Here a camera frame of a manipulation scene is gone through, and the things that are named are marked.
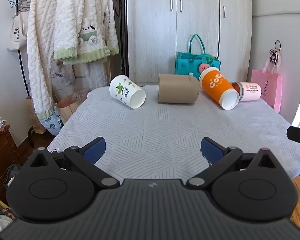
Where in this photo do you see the pink clinic cup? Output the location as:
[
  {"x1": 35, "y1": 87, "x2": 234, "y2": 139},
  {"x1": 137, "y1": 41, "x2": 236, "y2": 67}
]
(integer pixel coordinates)
[{"x1": 231, "y1": 82, "x2": 262, "y2": 102}]

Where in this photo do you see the orange paper cup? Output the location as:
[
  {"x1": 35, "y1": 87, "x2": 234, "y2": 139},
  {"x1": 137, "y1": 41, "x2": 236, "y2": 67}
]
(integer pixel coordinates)
[{"x1": 199, "y1": 67, "x2": 239, "y2": 111}]

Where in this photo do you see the white cup with green print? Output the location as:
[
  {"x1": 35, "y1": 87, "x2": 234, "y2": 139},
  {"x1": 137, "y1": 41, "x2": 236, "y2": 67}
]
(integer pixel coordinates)
[{"x1": 109, "y1": 75, "x2": 146, "y2": 109}]

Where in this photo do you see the beige cylindrical cup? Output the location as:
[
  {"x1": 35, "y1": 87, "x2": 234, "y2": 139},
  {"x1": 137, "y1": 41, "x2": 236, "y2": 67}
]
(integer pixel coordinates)
[{"x1": 158, "y1": 74, "x2": 199, "y2": 104}]

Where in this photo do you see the brown paper bag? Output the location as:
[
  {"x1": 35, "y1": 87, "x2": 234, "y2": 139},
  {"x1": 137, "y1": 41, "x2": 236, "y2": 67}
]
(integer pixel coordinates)
[{"x1": 57, "y1": 88, "x2": 91, "y2": 124}]

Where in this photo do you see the white patterned tablecloth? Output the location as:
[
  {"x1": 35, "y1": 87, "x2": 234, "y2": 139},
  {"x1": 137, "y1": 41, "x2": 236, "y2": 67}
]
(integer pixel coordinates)
[{"x1": 48, "y1": 86, "x2": 300, "y2": 180}]

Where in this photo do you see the pink paper gift bag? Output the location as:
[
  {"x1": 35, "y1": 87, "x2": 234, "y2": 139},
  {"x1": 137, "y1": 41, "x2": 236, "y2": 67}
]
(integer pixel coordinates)
[{"x1": 251, "y1": 53, "x2": 283, "y2": 113}]

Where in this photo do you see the dark wooden cabinet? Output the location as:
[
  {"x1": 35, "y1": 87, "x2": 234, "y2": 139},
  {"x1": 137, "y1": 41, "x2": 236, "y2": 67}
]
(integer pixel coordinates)
[{"x1": 0, "y1": 124, "x2": 18, "y2": 202}]

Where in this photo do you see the teal felt handbag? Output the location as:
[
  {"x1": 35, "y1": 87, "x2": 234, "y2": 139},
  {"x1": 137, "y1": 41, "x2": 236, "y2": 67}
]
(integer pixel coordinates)
[{"x1": 175, "y1": 34, "x2": 221, "y2": 79}]

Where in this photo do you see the white canvas tote bag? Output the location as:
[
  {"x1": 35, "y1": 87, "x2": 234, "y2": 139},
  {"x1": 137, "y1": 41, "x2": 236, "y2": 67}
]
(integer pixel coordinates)
[{"x1": 7, "y1": 11, "x2": 29, "y2": 51}]

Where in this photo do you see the cream fluffy robe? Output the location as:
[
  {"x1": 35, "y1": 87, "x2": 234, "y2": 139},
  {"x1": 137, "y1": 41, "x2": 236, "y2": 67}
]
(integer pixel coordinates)
[{"x1": 27, "y1": 0, "x2": 119, "y2": 120}]

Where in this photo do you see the white wardrobe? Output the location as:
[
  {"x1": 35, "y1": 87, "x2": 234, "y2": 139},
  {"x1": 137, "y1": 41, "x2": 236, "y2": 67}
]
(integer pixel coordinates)
[{"x1": 127, "y1": 0, "x2": 252, "y2": 85}]

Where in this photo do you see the black clothes rack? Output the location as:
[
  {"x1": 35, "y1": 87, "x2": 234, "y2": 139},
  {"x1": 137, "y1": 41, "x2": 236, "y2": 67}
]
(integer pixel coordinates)
[{"x1": 7, "y1": 0, "x2": 31, "y2": 96}]

